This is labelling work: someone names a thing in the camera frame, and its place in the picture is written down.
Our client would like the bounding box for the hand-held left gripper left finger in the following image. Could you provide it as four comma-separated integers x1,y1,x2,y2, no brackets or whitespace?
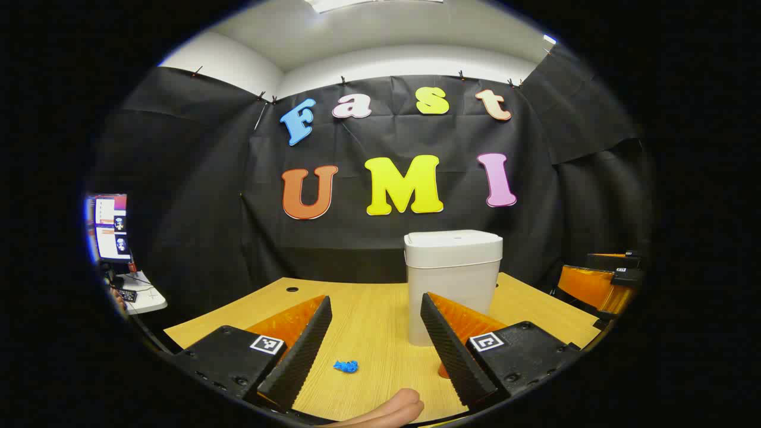
171,294,334,414

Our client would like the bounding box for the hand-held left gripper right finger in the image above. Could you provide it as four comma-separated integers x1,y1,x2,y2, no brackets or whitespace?
420,291,582,411

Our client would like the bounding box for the white desktop garbage bin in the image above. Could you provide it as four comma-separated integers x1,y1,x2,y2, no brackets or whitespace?
404,230,504,347

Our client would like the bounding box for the wooden desktop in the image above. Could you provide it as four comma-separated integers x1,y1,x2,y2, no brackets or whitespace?
163,272,602,424

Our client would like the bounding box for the white side table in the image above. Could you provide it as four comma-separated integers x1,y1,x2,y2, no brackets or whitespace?
113,270,168,316

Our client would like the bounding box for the black backdrop cloth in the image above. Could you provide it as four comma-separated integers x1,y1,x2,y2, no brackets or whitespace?
89,45,655,333

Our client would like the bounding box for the computer monitor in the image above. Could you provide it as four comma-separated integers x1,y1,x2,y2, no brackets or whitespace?
85,193,133,265

